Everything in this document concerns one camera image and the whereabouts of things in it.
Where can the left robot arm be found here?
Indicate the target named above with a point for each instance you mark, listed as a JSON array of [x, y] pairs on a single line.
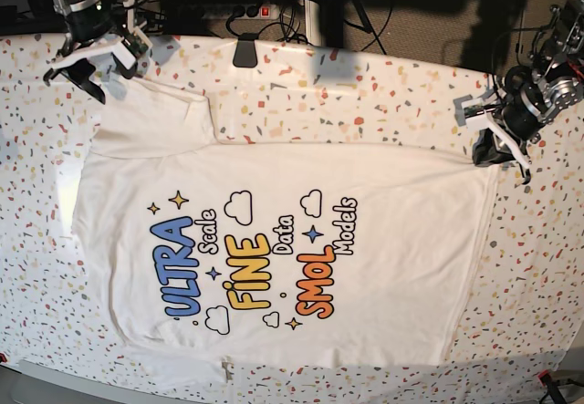
[[555, 66]]

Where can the white power strip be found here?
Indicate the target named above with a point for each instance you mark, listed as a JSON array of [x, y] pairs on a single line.
[[246, 12]]

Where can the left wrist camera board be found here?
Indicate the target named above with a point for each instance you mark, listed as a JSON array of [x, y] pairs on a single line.
[[466, 108]]

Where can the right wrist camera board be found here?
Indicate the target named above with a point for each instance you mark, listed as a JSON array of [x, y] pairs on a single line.
[[136, 42]]

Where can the black table clamp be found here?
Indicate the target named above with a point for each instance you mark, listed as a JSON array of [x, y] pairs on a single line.
[[245, 51]]

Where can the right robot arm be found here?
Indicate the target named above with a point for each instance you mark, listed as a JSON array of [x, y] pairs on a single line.
[[98, 28]]

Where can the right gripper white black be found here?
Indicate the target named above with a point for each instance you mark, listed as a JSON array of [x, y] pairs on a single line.
[[72, 61]]

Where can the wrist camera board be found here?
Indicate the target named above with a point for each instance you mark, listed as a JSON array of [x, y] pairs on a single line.
[[466, 108], [136, 42]]

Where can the red black corner clamp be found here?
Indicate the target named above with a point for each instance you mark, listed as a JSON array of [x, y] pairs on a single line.
[[552, 389]]

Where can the white printed T-shirt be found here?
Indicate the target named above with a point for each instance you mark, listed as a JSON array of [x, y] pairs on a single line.
[[322, 254]]

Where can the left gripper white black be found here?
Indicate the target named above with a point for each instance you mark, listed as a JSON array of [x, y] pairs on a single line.
[[509, 123]]

